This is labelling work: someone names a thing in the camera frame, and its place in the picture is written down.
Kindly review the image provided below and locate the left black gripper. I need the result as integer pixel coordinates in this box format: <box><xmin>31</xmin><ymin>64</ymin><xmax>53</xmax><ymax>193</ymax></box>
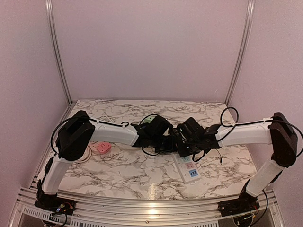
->
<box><xmin>151</xmin><ymin>135</ymin><xmax>178</xmax><ymax>155</ymax></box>

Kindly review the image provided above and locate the white long power strip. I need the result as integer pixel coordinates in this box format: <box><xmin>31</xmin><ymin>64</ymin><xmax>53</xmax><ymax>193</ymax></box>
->
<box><xmin>172</xmin><ymin>153</ymin><xmax>201</xmax><ymax>184</ymax></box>

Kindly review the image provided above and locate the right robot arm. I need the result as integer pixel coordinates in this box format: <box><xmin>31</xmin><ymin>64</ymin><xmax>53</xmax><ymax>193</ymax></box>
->
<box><xmin>175</xmin><ymin>112</ymin><xmax>299</xmax><ymax>212</ymax></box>

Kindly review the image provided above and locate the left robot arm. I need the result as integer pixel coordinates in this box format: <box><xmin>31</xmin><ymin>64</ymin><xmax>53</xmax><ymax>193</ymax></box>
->
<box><xmin>37</xmin><ymin>111</ymin><xmax>177</xmax><ymax>210</ymax></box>

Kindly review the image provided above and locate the light green USB adapter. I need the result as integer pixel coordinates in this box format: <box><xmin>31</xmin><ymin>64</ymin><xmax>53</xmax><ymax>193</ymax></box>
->
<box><xmin>143</xmin><ymin>115</ymin><xmax>156</xmax><ymax>123</ymax></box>

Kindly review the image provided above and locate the pink round power strip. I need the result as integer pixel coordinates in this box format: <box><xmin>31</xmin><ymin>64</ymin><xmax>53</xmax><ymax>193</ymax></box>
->
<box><xmin>89</xmin><ymin>141</ymin><xmax>112</xmax><ymax>155</ymax></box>

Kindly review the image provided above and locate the thin black cable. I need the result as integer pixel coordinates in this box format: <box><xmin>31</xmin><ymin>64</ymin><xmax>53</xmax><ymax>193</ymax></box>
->
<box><xmin>214</xmin><ymin>148</ymin><xmax>223</xmax><ymax>164</ymax></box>

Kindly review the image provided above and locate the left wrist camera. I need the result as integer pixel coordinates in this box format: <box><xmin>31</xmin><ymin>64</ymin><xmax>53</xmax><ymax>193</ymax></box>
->
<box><xmin>147</xmin><ymin>115</ymin><xmax>171</xmax><ymax>137</ymax></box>

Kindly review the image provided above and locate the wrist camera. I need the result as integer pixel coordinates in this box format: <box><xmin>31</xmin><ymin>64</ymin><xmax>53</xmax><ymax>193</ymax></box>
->
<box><xmin>177</xmin><ymin>117</ymin><xmax>205</xmax><ymax>140</ymax></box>
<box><xmin>147</xmin><ymin>115</ymin><xmax>171</xmax><ymax>137</ymax></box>

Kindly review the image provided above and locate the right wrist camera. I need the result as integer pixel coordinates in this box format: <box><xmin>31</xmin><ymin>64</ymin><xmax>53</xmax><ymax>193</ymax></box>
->
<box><xmin>177</xmin><ymin>117</ymin><xmax>205</xmax><ymax>140</ymax></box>

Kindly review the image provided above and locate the teal strip white cord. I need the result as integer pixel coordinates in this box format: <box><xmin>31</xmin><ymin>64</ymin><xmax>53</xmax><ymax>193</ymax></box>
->
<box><xmin>98</xmin><ymin>115</ymin><xmax>119</xmax><ymax>125</ymax></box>

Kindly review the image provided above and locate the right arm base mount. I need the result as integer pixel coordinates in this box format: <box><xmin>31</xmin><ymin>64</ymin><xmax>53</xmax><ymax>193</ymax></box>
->
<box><xmin>218</xmin><ymin>199</ymin><xmax>260</xmax><ymax>217</ymax></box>

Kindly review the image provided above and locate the front aluminium rail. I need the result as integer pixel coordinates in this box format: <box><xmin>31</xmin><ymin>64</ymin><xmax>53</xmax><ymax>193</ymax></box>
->
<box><xmin>6</xmin><ymin>188</ymin><xmax>286</xmax><ymax>227</ymax></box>

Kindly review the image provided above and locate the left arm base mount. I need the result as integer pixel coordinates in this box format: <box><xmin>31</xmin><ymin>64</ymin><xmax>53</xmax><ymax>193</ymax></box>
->
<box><xmin>34</xmin><ymin>197</ymin><xmax>76</xmax><ymax>215</ymax></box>

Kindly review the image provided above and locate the right aluminium frame post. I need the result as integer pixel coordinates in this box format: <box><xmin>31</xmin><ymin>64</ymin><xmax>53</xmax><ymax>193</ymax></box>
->
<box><xmin>224</xmin><ymin>0</ymin><xmax>256</xmax><ymax>106</ymax></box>

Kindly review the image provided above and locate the aluminium frame post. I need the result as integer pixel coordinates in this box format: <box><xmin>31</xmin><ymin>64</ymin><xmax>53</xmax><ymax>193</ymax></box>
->
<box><xmin>45</xmin><ymin>0</ymin><xmax>73</xmax><ymax>105</ymax></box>
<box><xmin>224</xmin><ymin>0</ymin><xmax>256</xmax><ymax>106</ymax></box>

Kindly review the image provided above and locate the left aluminium frame post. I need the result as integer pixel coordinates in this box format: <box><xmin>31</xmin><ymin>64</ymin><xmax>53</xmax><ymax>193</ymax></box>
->
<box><xmin>45</xmin><ymin>0</ymin><xmax>73</xmax><ymax>105</ymax></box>

